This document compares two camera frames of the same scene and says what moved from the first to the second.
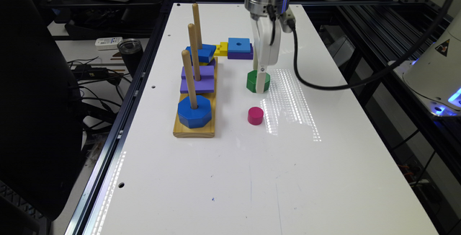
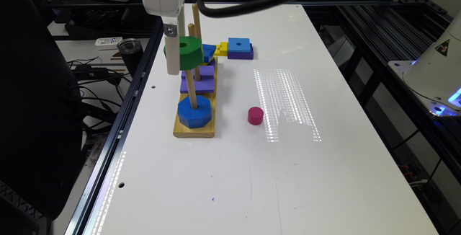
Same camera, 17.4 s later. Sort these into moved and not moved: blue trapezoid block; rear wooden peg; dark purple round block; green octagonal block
Moved: green octagonal block
Not moved: rear wooden peg; dark purple round block; blue trapezoid block
